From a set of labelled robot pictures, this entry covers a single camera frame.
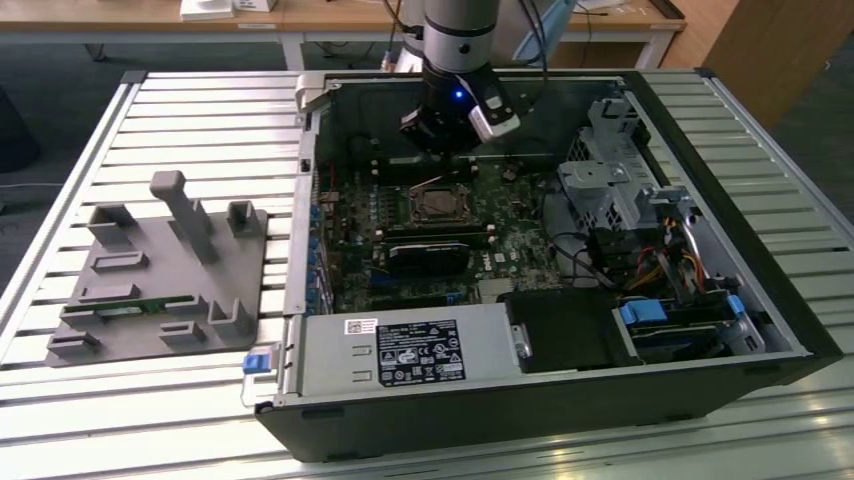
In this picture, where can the silver green CPU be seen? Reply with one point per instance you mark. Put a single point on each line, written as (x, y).
(443, 204)

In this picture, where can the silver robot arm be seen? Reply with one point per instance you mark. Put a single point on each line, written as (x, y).
(460, 30)

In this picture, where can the CPU socket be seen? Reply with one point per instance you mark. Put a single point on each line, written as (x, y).
(413, 219)

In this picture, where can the RAM slot white clips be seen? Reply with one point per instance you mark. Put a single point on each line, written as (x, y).
(400, 239)
(400, 229)

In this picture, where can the RAM slot black clips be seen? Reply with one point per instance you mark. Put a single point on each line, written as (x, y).
(400, 234)

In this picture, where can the silver metal drive cage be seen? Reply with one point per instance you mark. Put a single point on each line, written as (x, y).
(594, 175)

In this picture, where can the pale blue teach pendant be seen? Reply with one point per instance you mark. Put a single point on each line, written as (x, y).
(556, 20)

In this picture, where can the black graphics card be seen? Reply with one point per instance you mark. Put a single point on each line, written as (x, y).
(427, 260)

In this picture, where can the green motherboard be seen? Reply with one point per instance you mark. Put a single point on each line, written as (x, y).
(527, 250)

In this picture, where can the white paper sheets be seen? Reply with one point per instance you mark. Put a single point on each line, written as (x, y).
(620, 6)

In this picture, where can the silver chipset heatsink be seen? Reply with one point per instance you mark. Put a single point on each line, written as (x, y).
(499, 290)

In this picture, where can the small white box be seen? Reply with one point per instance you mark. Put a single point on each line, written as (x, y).
(256, 5)

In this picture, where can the large white box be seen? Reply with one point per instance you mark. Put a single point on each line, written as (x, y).
(207, 12)

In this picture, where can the black plastic shroud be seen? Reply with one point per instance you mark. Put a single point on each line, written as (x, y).
(560, 330)

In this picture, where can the silver power supply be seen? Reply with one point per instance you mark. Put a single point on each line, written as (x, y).
(320, 340)

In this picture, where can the blue disk carrier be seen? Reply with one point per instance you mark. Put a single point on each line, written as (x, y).
(643, 312)

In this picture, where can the wooden cabinet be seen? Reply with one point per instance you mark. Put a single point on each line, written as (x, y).
(767, 50)

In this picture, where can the blue case latch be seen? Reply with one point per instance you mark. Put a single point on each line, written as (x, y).
(259, 362)

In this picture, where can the green RAM stick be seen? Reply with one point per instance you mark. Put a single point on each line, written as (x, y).
(160, 303)

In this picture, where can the small blue bay latch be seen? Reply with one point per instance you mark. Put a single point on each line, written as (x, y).
(735, 306)

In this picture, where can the grey parts rack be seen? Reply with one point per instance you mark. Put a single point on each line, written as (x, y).
(153, 300)

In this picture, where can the black PC case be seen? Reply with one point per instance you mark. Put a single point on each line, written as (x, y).
(467, 425)

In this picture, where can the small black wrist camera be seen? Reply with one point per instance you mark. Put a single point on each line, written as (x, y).
(415, 127)

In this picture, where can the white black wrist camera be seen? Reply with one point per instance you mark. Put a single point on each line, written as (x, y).
(496, 115)

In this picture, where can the wooden desk white frame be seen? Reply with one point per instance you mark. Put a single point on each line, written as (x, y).
(100, 22)

